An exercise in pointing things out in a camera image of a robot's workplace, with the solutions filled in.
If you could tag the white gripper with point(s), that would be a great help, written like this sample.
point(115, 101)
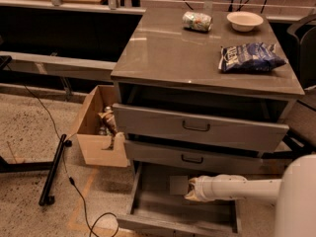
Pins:
point(206, 189)

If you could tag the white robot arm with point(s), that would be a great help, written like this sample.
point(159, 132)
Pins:
point(294, 195)

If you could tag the bottom grey open drawer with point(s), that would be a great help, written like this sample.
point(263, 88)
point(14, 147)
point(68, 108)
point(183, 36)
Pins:
point(158, 206)

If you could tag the middle grey drawer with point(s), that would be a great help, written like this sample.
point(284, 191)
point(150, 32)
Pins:
point(203, 161)

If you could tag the top grey drawer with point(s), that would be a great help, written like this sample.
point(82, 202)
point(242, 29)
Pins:
point(210, 130)

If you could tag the grey drawer cabinet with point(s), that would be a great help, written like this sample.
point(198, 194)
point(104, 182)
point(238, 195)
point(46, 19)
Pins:
point(177, 108)

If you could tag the brown trash in box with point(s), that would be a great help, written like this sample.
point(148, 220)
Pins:
point(108, 125)

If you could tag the cardboard box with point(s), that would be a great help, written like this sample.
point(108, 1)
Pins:
point(95, 147)

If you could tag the black table leg base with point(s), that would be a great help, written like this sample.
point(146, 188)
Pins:
point(45, 197)

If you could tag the blue chip bag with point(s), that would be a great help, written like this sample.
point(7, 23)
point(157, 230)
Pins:
point(249, 58)

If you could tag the crushed green soda can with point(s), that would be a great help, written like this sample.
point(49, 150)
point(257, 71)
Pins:
point(197, 21)

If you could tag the white paper bowl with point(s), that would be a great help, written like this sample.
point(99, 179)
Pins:
point(244, 21)

